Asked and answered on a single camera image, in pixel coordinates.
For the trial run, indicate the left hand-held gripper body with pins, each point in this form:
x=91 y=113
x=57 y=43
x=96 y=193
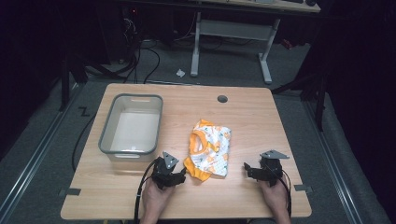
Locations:
x=165 y=174

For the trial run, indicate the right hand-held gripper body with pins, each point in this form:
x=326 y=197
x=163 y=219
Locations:
x=271 y=169

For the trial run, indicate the orange and white baby garment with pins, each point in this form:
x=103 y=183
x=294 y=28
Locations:
x=210 y=149

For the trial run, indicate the person's left hand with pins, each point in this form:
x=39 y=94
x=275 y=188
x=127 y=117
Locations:
x=155 y=197

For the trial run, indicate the person's right hand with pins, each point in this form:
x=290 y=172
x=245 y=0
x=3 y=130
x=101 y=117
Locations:
x=275 y=196

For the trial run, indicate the black tape strip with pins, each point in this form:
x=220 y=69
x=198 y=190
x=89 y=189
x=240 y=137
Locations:
x=72 y=191
x=302 y=188

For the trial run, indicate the white bin with grey rim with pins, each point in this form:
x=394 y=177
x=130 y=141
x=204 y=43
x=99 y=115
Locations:
x=134 y=130

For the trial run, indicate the black metal stand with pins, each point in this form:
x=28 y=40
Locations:
x=319 y=102
x=64 y=84

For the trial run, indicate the crumpled white paper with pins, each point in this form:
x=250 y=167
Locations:
x=180 y=73

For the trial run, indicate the black zigzag tape mark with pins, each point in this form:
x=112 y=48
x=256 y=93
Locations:
x=84 y=111

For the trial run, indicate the desk with white legs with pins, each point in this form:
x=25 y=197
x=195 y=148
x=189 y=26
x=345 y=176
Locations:
x=233 y=29

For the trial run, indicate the dark computer tower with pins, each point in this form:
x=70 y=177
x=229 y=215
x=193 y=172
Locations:
x=120 y=31

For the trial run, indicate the metal floor rail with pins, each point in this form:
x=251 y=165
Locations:
x=334 y=161
x=34 y=155

